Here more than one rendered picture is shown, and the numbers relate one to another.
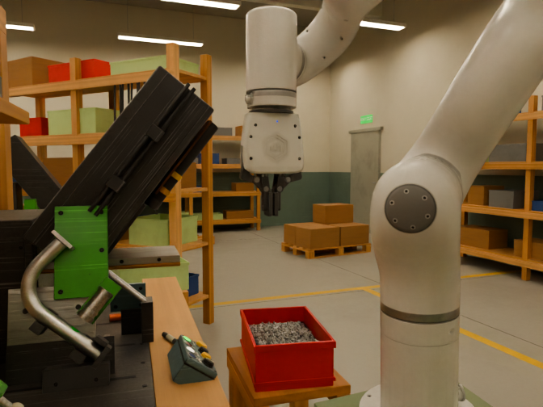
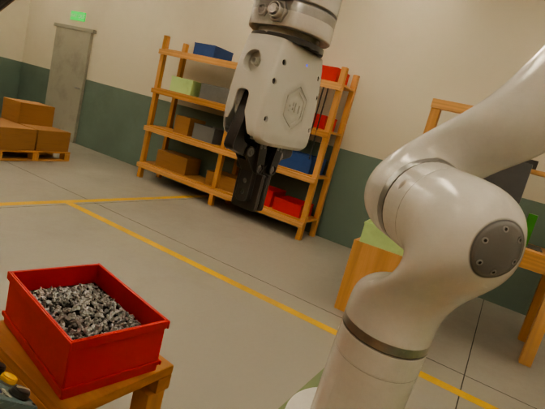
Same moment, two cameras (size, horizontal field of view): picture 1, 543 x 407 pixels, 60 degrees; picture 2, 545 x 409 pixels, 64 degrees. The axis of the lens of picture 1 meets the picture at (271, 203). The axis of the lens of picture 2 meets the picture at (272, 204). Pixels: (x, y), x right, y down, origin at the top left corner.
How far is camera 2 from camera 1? 0.52 m
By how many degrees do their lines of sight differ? 41
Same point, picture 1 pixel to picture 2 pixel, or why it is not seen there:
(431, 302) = (430, 337)
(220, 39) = not seen: outside the picture
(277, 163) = (289, 133)
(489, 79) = not seen: outside the picture
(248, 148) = (266, 101)
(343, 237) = (40, 141)
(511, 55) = not seen: outside the picture
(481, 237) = (180, 163)
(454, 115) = (512, 131)
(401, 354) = (379, 392)
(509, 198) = (210, 134)
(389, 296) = (383, 329)
